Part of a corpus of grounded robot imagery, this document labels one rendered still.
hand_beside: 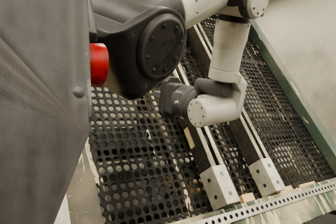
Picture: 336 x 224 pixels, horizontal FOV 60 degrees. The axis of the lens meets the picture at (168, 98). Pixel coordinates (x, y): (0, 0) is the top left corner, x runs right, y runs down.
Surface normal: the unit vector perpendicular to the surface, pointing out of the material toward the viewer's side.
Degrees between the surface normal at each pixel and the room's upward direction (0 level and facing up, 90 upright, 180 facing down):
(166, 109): 90
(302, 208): 58
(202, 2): 111
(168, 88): 90
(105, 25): 46
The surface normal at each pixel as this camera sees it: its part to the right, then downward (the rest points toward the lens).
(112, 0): -0.11, -0.75
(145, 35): 0.14, 0.12
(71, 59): 0.59, -0.19
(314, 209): 0.50, -0.57
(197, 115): -0.82, 0.10
